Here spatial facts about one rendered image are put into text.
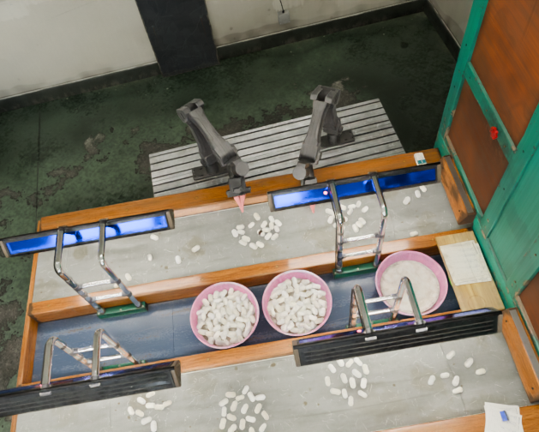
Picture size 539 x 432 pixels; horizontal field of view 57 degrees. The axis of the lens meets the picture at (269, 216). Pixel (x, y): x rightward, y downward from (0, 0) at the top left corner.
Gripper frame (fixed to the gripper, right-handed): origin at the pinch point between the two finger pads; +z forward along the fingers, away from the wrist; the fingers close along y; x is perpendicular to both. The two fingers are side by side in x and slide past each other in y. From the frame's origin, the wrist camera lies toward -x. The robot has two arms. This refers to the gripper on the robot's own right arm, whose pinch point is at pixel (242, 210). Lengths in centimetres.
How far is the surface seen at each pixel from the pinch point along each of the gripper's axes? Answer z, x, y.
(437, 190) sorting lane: 7, 4, 83
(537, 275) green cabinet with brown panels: 30, -56, 91
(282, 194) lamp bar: -7.0, -31.8, 17.0
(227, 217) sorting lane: 2.7, 7.5, -7.4
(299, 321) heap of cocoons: 43, -25, 15
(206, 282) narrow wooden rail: 24.3, -14.0, -18.2
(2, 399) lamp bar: 35, -68, -75
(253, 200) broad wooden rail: -2.4, 10.0, 4.8
